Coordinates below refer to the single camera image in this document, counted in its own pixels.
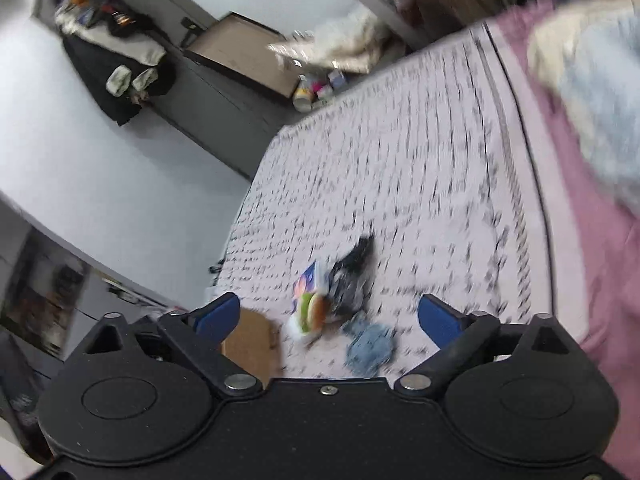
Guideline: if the clothes hung over door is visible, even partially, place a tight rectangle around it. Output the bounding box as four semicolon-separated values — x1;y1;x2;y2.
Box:
52;0;176;126

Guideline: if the brown cardboard box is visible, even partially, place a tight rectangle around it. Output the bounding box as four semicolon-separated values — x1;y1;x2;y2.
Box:
220;307;286;386

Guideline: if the grey door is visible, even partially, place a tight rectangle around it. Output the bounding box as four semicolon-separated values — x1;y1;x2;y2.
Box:
60;0;296;181

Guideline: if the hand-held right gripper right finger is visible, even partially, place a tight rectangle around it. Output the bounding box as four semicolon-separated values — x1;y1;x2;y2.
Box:
395;294;588;397

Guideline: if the pastel quilt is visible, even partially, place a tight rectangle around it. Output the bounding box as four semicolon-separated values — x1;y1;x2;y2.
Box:
527;0;640;211

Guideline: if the desk with white legs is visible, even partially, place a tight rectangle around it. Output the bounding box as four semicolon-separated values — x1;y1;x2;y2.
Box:
340;0;426;51

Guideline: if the black crinkly snack packet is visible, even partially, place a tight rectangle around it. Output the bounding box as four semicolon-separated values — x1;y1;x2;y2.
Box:
325;232;376;323

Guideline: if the white black-patterned blanket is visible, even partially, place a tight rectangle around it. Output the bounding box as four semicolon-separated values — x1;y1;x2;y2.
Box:
207;22;556;381

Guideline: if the burger plush toy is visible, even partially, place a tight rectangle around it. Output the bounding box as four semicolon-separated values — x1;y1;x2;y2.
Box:
286;292;333;346

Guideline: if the beige plastic bag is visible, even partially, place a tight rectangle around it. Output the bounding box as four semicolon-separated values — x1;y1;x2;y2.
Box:
267;10;396;73

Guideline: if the light blue fluffy towel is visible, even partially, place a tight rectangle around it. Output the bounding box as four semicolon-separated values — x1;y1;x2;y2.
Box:
345;312;397;376

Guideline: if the cream cylindrical container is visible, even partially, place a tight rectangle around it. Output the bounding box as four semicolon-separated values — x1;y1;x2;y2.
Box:
292;75;316;113

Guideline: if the black picture frame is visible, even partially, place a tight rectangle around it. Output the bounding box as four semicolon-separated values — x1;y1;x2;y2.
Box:
182;10;301;101

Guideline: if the colourful tissue packet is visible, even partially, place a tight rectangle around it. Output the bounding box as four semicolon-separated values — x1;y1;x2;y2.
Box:
295;260;328;301

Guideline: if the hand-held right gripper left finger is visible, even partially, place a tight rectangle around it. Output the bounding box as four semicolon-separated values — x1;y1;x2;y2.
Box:
70;292;263;398

